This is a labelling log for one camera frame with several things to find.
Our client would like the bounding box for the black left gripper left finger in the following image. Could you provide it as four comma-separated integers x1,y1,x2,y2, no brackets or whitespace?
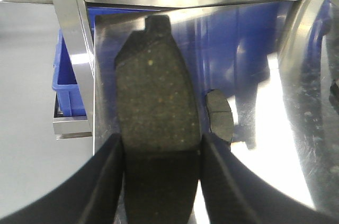
1,134,123,223

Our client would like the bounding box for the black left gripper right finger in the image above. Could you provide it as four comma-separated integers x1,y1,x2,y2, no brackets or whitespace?
200,133,338,223

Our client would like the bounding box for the brake pad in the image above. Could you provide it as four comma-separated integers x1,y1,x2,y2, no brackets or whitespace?
206,89,234,144
114,15,200,223

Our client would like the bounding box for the blue bin beside table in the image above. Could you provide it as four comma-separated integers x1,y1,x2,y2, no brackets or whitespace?
52,7,144,117

